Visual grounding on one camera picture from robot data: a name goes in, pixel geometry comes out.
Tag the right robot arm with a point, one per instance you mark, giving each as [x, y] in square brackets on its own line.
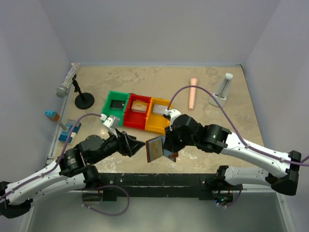
[278, 170]

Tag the grey toy hammer handle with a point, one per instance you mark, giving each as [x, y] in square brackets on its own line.
[62, 125]

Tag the yellow plastic bin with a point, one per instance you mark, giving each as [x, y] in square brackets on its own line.
[153, 122]

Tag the silver glitter microphone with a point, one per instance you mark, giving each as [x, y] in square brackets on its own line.
[63, 90]

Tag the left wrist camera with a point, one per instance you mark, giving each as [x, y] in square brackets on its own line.
[110, 122]

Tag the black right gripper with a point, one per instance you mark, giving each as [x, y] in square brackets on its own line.
[169, 144]

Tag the blue orange brick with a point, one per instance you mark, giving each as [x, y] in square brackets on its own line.
[52, 115]

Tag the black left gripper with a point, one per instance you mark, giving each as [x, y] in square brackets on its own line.
[124, 144]

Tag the black microphone stand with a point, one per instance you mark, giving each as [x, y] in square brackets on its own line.
[83, 100]

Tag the green plastic bin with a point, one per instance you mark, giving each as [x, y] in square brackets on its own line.
[114, 95]

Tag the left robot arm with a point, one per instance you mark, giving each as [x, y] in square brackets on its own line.
[73, 170]

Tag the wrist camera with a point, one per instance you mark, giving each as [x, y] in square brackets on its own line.
[171, 115]
[110, 122]

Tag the red plastic bin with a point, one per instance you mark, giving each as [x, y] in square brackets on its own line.
[134, 119]

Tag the black card stack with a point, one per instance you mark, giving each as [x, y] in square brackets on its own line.
[117, 105]

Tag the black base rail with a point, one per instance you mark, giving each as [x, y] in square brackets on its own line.
[147, 185]

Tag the orange card stack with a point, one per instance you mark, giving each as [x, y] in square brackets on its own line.
[139, 106]

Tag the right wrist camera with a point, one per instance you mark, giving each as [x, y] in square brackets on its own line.
[171, 115]

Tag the brown leather card holder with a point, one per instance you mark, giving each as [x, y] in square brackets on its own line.
[154, 149]

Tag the pink flashlight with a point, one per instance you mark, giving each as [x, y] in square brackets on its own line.
[192, 94]

